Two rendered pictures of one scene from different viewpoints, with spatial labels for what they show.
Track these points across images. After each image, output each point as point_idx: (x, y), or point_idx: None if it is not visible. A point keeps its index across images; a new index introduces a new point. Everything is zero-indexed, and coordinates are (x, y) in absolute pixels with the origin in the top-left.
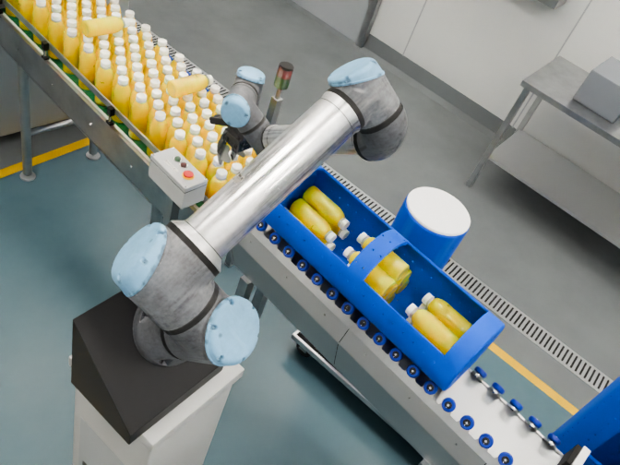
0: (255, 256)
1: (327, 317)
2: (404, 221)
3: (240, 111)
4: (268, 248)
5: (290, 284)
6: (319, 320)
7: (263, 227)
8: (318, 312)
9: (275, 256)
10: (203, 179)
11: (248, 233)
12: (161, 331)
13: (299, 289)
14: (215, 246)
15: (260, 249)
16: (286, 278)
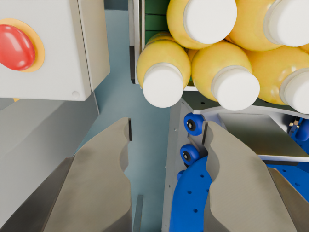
0: (169, 137)
1: (165, 226)
2: None
3: None
4: (175, 164)
5: (168, 188)
6: (163, 216)
7: (185, 161)
8: (165, 218)
9: (174, 176)
10: (69, 91)
11: (179, 124)
12: None
13: (168, 201)
14: None
15: (174, 147)
16: (168, 186)
